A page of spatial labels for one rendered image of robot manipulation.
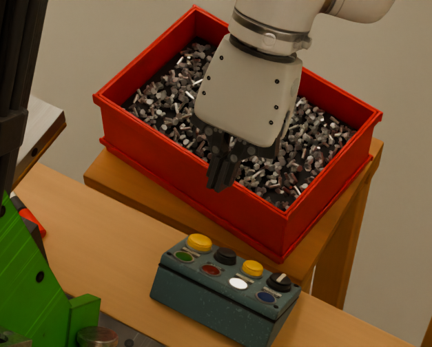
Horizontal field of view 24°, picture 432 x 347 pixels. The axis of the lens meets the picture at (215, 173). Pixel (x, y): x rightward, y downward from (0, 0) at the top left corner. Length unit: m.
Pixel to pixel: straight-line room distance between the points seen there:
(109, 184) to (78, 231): 0.17
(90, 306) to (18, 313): 0.10
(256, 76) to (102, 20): 1.66
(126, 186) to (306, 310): 0.35
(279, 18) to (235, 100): 0.11
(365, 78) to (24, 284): 1.80
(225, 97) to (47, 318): 0.33
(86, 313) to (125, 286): 0.24
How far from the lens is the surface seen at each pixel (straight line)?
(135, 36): 2.65
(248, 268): 1.14
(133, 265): 1.19
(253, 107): 1.07
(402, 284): 2.25
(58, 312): 0.92
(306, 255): 1.32
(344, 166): 1.31
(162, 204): 1.36
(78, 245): 1.22
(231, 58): 1.07
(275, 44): 1.04
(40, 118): 1.04
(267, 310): 1.10
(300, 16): 1.04
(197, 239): 1.16
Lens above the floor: 1.93
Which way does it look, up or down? 55 degrees down
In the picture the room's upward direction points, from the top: straight up
